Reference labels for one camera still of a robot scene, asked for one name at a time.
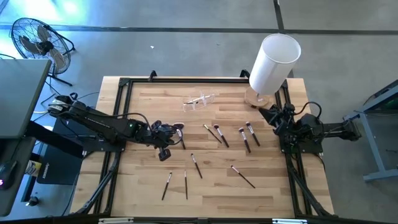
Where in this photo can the black aluminium table frame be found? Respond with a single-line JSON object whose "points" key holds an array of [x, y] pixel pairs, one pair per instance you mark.
{"points": [[199, 80]]}

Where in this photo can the dark grey desk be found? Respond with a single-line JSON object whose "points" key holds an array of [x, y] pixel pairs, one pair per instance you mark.
{"points": [[18, 149]]}

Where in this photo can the small black knob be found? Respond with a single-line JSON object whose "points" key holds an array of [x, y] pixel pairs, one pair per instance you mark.
{"points": [[32, 201]]}

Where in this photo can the thin gold-ferrule makeup brush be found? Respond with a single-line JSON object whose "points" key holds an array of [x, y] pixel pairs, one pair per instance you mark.
{"points": [[212, 133]]}

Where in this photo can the silver metal bracket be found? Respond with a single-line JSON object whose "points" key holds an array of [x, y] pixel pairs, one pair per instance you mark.
{"points": [[289, 221], [115, 221]]}

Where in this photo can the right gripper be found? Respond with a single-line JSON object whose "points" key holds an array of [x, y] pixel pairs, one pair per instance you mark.
{"points": [[281, 119]]}

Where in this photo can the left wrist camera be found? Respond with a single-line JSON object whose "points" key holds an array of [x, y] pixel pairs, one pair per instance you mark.
{"points": [[164, 154]]}

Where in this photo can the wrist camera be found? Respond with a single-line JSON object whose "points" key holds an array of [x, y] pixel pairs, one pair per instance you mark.
{"points": [[289, 108], [164, 154]]}

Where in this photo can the slim black makeup brush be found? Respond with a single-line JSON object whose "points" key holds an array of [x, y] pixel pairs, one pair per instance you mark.
{"points": [[186, 185], [194, 100], [166, 185], [196, 166], [243, 176]]}

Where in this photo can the grey desk top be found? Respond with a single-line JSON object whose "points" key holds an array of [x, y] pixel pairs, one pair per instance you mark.
{"points": [[21, 96]]}

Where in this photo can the clear acrylic organizer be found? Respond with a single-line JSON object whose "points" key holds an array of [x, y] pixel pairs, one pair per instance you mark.
{"points": [[202, 105]]}

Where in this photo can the yellow white packet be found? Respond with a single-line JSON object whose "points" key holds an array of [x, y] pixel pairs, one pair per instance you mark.
{"points": [[32, 168]]}

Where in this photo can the black floor fan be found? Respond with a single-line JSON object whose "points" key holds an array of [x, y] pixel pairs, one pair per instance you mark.
{"points": [[43, 46]]}

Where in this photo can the white cylindrical container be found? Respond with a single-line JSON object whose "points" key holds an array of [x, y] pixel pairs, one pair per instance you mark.
{"points": [[273, 62]]}

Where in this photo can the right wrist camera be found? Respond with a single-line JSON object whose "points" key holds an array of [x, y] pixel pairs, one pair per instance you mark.
{"points": [[289, 108]]}

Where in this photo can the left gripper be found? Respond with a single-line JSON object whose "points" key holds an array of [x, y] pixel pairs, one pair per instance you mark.
{"points": [[160, 133]]}

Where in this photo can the black control box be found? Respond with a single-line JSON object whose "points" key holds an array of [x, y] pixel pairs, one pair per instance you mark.
{"points": [[59, 168]]}

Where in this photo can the large powder makeup brush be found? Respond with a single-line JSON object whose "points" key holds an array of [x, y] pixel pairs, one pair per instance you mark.
{"points": [[179, 125]]}

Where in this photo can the blue-grey table frame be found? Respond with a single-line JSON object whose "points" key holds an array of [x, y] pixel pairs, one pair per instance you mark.
{"points": [[371, 146]]}

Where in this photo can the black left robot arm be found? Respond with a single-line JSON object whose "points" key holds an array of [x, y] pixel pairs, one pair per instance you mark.
{"points": [[93, 119]]}

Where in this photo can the black computer mouse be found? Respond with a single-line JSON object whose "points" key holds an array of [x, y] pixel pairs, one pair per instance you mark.
{"points": [[7, 174]]}

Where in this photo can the dark-head makeup brush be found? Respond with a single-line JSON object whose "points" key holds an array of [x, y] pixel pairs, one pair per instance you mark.
{"points": [[252, 133], [244, 140]]}

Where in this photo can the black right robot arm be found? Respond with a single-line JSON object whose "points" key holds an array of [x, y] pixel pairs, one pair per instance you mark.
{"points": [[311, 124]]}

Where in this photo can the pink fluffy-head makeup brush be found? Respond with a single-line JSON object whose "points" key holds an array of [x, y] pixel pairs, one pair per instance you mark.
{"points": [[221, 135]]}

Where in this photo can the black frame clamp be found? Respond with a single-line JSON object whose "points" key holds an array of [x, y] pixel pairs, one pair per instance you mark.
{"points": [[244, 73], [152, 75]]}

